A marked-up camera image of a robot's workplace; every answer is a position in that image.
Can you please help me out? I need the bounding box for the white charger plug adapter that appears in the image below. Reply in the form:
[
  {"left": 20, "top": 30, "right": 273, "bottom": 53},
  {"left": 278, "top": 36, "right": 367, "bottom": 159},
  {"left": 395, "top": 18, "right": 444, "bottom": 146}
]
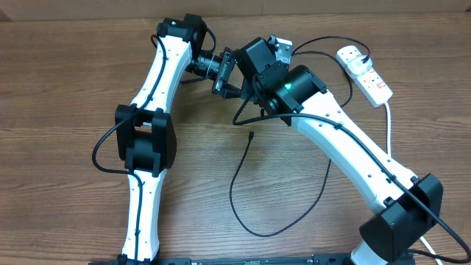
[{"left": 347, "top": 56, "right": 372, "bottom": 78}]

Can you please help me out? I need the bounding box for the white power strip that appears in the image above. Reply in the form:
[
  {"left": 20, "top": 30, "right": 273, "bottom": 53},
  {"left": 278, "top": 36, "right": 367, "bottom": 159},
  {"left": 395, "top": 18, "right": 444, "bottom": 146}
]
[{"left": 336, "top": 46, "right": 393, "bottom": 107}]

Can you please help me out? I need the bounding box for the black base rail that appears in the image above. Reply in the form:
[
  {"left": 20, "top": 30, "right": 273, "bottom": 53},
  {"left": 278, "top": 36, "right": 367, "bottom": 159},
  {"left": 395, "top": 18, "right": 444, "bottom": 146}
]
[{"left": 88, "top": 252, "right": 417, "bottom": 265}]

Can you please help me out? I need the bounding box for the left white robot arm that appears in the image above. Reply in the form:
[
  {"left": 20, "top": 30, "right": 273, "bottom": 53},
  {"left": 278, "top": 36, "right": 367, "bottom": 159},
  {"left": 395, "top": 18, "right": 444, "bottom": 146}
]
[{"left": 115, "top": 14, "right": 241, "bottom": 264}]

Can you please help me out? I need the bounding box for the black USB charging cable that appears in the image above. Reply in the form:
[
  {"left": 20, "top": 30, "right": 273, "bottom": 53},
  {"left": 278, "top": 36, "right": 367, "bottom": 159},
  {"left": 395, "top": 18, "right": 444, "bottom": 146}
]
[{"left": 229, "top": 35, "right": 371, "bottom": 239}]

